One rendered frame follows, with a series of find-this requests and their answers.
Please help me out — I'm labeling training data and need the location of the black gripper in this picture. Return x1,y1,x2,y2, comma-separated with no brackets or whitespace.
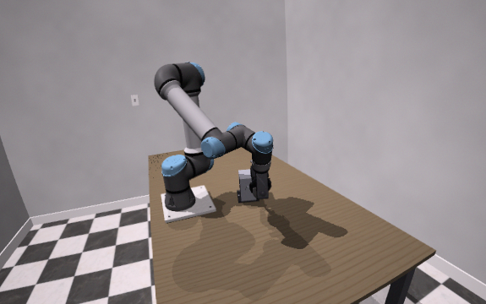
249,166,271,198

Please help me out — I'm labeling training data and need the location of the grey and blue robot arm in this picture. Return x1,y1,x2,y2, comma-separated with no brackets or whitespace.
154,62,273,211

